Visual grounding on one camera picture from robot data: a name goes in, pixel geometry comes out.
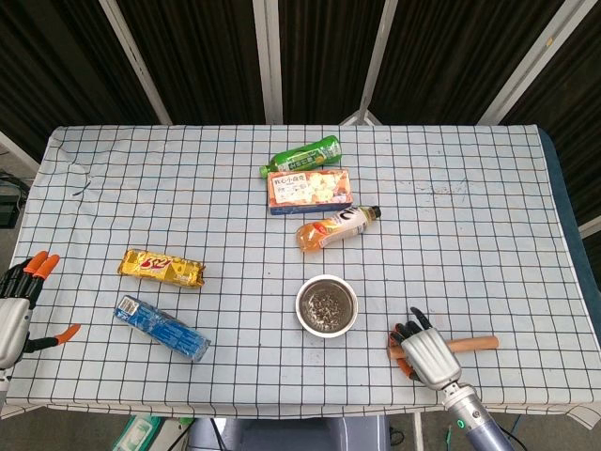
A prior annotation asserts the metal bowl with seeds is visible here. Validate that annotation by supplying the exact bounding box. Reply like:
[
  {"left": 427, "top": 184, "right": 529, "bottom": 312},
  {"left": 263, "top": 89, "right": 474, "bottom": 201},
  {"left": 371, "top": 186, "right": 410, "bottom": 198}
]
[{"left": 295, "top": 274, "right": 360, "bottom": 338}]

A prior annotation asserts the orange snack box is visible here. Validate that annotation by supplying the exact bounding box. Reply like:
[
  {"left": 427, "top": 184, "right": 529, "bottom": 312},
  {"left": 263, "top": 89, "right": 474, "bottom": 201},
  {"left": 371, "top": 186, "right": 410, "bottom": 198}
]
[{"left": 266, "top": 168, "right": 356, "bottom": 217}]

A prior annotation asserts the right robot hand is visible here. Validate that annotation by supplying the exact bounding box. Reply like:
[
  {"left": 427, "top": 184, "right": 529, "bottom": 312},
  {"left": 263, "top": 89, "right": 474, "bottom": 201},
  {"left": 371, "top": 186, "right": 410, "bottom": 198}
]
[{"left": 388, "top": 306, "right": 464, "bottom": 391}]

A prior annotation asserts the blue table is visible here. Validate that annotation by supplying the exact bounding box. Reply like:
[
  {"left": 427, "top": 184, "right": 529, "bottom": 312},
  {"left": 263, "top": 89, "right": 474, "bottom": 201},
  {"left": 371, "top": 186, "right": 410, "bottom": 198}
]
[{"left": 537, "top": 129, "right": 601, "bottom": 330}]

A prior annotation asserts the orange juice bottle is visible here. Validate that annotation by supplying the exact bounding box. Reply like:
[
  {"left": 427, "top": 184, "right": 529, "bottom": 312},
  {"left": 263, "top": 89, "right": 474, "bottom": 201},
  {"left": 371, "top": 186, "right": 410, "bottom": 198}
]
[{"left": 295, "top": 205, "right": 382, "bottom": 254}]

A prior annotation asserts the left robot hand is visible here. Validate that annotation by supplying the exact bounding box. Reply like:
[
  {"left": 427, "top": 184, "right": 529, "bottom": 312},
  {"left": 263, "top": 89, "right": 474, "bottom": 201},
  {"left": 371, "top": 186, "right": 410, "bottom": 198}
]
[{"left": 0, "top": 250, "right": 82, "bottom": 370}]

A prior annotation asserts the green and white package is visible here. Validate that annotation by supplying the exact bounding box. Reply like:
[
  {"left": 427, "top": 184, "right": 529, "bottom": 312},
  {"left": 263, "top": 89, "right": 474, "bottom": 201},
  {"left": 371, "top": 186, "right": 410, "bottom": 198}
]
[{"left": 112, "top": 415, "right": 163, "bottom": 451}]

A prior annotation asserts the green plastic bottle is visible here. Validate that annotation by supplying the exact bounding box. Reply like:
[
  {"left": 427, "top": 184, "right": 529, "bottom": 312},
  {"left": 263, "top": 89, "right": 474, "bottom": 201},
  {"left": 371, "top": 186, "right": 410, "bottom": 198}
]
[{"left": 260, "top": 134, "right": 343, "bottom": 179}]

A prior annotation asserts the white checkered tablecloth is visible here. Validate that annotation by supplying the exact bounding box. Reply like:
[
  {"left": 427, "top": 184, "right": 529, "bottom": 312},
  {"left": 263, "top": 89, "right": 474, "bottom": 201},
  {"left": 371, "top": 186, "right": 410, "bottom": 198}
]
[{"left": 0, "top": 123, "right": 595, "bottom": 421}]

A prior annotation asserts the blue biscuit pack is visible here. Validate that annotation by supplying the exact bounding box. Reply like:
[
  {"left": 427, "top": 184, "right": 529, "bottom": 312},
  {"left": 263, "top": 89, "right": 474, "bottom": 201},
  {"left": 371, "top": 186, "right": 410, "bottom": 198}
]
[{"left": 113, "top": 294, "right": 211, "bottom": 363}]

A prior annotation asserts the black electronics box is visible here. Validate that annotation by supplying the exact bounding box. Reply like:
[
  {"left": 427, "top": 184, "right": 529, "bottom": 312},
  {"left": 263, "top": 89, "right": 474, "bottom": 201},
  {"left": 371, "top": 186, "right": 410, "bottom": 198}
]
[{"left": 0, "top": 173, "right": 29, "bottom": 229}]

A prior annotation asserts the gold snack pack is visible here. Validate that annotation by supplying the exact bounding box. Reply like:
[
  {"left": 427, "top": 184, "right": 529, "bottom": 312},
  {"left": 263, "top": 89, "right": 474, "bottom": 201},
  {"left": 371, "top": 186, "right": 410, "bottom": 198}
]
[{"left": 116, "top": 248, "right": 207, "bottom": 289}]

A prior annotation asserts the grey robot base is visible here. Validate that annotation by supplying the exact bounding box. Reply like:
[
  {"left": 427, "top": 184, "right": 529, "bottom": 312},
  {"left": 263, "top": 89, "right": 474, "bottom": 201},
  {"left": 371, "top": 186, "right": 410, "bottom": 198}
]
[{"left": 187, "top": 415, "right": 391, "bottom": 451}]

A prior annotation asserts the wooden stick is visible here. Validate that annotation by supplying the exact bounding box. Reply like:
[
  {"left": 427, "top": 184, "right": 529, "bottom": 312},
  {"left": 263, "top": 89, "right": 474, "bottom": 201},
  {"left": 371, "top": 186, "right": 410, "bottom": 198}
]
[{"left": 387, "top": 334, "right": 500, "bottom": 361}]

